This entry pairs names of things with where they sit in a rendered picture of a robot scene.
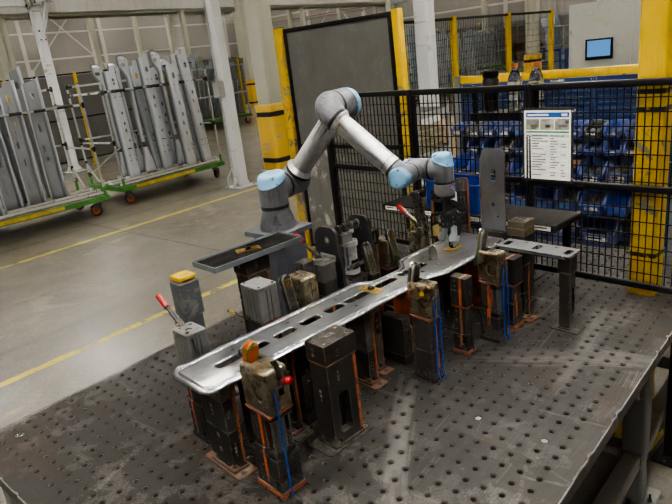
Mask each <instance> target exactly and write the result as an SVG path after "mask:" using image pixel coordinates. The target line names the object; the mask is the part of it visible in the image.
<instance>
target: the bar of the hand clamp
mask: <svg viewBox="0 0 672 504"><path fill-rule="evenodd" d="M410 195H411V196H412V200H413V205H414V210H415V215H416V221H417V226H418V227H422V229H423V226H424V227H425V228H426V229H425V231H424V229H423V234H424V233H427V232H429V231H428V225H427V220H426V215H425V209H424V204H423V199H422V198H424V197H425V196H426V192H425V191H424V190H415V191H412V192H411V194H410Z"/></svg>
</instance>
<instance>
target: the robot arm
mask: <svg viewBox="0 0 672 504"><path fill-rule="evenodd" d="M360 109H361V99H360V96H359V95H358V93H357V92H356V91H355V90H354V89H352V88H348V87H346V88H345V87H342V88H339V89H335V90H331V91H326V92H323V93H322V94H321V95H320V96H319V97H318V98H317V100H316V103H315V113H316V115H317V117H318V119H319V120H318V122H317V124H316V125H315V127H314V128H313V130H312V132H311V133H310V135H309V136H308V138H307V140H306V141H305V143H304V144H303V146H302V147H301V149H300V151H299V152H298V154H297V155H296V157H295V159H291V160H289V161H288V163H287V164H286V166H285V167H284V169H283V170H281V169H274V170H270V171H266V172H263V173H261V174H260V175H259V176H258V178H257V188H258V191H259V198H260V204H261V210H262V214H261V223H260V230H261V231H262V232H266V233H273V232H276V231H286V230H290V229H292V228H294V227H295V226H296V220H295V218H294V216H293V214H292V212H291V210H290V207H289V200H288V198H289V197H292V196H294V195H296V194H299V193H302V192H304V191H305V190H306V189H307V188H308V187H309V186H310V183H311V177H312V171H311V170H312V169H313V167H314V166H315V164H316V163H317V161H318V160H319V158H320V157H321V155H322V154H323V152H324V151H325V149H326V148H327V146H328V145H329V143H330V142H331V140H332V139H333V137H334V136H335V134H336V133H337V134H339V135H340V136H341V137H342V138H343V139H344V140H346V141H347V142H348V143H349V144H350V145H351V146H353V147H354V148H355V149H356V150H357V151H358V152H360V153H361V154H362V155H363V156H364V157H365V158H367V159H368V160H369V161H370V162H371V163H372V164H374V165H375V166H376V167H377V168H378V169H379V170H381V171H382V172H383V173H384V174H385V175H386V176H387V177H388V181H389V184H390V185H391V186H392V187H393V188H395V189H402V188H405V187H408V186H409V185H410V184H412V183H414V182H416V181H417V180H419V179H434V191H435V194H436V197H435V198H433V203H434V212H432V213H431V222H432V226H434V225H436V224H437V226H441V232H440V234H439V235H438V239H439V240H445V242H446V244H447V245H448V247H450V244H451V242H452V241H453V247H455V246H456V245H457V243H458V240H459V237H460V234H461V230H462V221H461V217H460V215H459V213H462V214H464V213H467V212H468V206H466V205H464V204H461V203H459V202H457V201H455V200H453V198H455V179H454V163H453V156H452V153H451V152H448V151H442V152H436V153H433V154H432V158H410V159H405V160H403V161H401V160H400V159H399V158H398V157H397V156H395V155H394V154H393V153H392V152H391V151H390V150H388V149H387V148H386V147H385V146H384V145H383V144H381V143H380V142H379V141H378V140H377V139H376V138H374V137H373V136H372V135H371V134H370V133H368V132H367V131H366V130H365V129H364V128H363V127H361V126H360V125H359V124H358V123H357V122H356V121H354V120H353V119H352V118H351V117H355V116H356V115H357V114H358V113H359V112H360ZM432 216H434V219H435V221H434V222H433V219H432ZM435 216H436V217H435ZM450 229H451V234H450Z"/></svg>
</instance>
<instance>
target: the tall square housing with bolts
mask: <svg viewBox="0 0 672 504"><path fill-rule="evenodd" d="M240 286H241V292H242V298H243V303H244V309H245V315H246V316H248V317H250V318H251V319H250V320H249V319H248V318H246V319H247V320H249V325H250V331H253V330H256V329H258V328H260V327H262V326H264V325H266V324H268V323H270V322H272V321H274V320H277V319H279V318H281V317H282V315H281V311H280V304H279V298H278V292H277V285H276V282H275V281H272V280H269V279H266V278H263V277H255V278H253V279H250V280H248V281H245V282H243V283H241V284H240Z"/></svg>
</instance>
